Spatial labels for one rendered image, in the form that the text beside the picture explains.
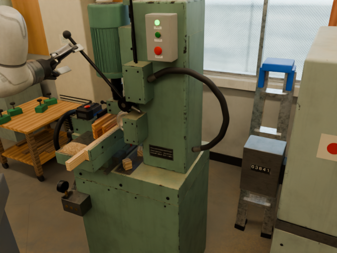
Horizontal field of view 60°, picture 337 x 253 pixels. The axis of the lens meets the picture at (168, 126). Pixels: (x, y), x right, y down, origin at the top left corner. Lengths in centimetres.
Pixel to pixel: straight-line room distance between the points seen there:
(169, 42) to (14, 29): 49
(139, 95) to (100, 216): 75
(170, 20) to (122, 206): 89
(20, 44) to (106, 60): 41
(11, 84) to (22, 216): 164
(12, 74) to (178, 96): 59
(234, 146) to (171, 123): 161
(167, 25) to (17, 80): 53
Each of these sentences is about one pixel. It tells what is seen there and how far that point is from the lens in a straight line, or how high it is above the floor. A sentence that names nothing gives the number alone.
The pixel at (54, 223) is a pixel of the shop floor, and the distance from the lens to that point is 244.
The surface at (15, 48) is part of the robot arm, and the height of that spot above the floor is 141.
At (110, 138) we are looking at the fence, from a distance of 138.
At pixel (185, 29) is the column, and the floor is 143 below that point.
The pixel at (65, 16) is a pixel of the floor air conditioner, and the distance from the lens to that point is 298.
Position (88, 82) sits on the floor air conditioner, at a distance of 298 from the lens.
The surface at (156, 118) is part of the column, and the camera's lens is 126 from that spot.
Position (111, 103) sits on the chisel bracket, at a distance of 145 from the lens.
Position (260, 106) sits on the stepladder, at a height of 89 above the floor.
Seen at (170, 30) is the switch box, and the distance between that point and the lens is 106.
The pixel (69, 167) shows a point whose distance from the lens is 126.
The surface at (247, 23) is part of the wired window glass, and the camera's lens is 251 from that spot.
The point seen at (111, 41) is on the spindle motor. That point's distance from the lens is 131.
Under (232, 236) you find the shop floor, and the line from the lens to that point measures 219.
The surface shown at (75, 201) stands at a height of 62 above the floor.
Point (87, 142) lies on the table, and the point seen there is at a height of 90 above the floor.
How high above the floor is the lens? 158
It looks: 26 degrees down
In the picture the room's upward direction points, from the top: 2 degrees counter-clockwise
